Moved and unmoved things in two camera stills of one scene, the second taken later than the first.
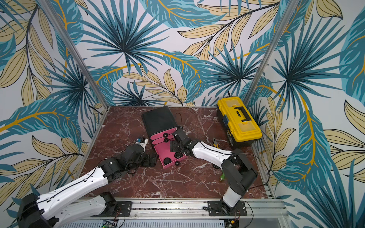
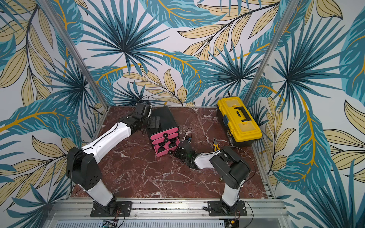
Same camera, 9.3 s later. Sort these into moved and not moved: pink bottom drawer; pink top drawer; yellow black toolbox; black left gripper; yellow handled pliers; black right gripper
Moved: pink bottom drawer; black left gripper; black right gripper
Not moved: yellow black toolbox; yellow handled pliers; pink top drawer
